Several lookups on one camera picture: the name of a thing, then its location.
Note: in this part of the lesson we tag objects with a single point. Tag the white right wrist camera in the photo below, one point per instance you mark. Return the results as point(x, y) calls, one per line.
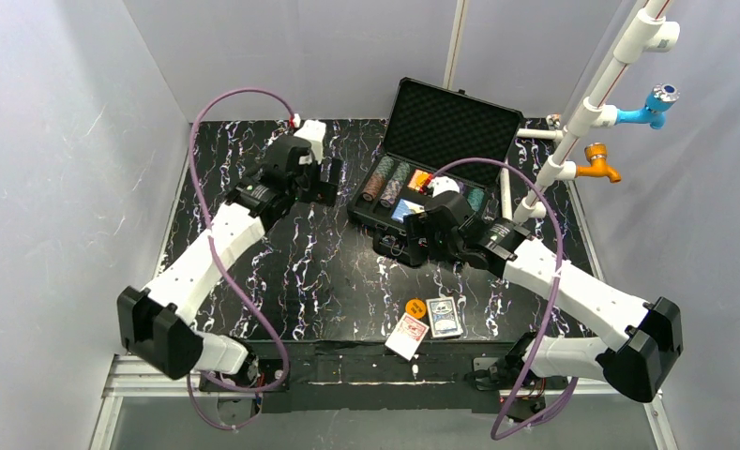
point(441, 184)

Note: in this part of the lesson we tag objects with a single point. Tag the white pvc pipe frame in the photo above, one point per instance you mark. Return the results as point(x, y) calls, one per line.
point(647, 31)

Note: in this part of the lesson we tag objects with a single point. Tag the orange dealer button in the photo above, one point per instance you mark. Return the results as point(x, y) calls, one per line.
point(416, 308)

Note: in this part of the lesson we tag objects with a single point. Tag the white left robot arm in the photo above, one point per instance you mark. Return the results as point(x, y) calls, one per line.
point(155, 322)

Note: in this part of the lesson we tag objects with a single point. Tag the black poker set case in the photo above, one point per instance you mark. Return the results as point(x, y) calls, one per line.
point(429, 127)

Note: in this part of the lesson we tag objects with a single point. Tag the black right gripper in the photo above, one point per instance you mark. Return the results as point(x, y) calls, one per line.
point(416, 238)

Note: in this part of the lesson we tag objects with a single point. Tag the dark green chip stack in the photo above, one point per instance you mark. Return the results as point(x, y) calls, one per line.
point(384, 167)

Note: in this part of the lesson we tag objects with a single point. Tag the green chip stack in case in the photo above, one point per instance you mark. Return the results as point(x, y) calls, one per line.
point(476, 197)

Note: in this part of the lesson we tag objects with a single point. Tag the orange plastic tap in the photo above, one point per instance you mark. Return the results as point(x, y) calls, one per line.
point(598, 166)

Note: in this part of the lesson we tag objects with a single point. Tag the blue playing card deck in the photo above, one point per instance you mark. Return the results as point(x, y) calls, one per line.
point(443, 318)

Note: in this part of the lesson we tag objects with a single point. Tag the grey chip stack in case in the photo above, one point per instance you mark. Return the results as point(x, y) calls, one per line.
point(394, 185)

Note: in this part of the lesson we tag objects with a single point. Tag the red playing card deck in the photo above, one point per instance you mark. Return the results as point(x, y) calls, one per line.
point(407, 336)

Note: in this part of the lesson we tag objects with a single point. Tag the blue card deck in case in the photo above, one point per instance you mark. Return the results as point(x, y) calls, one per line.
point(406, 208)

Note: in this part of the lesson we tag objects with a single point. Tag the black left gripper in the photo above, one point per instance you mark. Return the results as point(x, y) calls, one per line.
point(323, 184)

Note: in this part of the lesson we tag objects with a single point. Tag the brown poker chip stack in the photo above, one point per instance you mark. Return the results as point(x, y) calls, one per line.
point(373, 187)

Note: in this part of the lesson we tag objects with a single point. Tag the blue plastic tap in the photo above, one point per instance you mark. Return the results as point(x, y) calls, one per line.
point(660, 99)

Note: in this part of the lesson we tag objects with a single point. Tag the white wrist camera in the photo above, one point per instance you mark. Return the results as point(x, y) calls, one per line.
point(313, 131)
point(441, 184)

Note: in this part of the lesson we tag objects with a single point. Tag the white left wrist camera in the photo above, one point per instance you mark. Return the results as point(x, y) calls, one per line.
point(313, 131)

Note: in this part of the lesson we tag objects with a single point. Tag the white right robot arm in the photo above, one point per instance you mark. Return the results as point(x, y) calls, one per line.
point(635, 343)

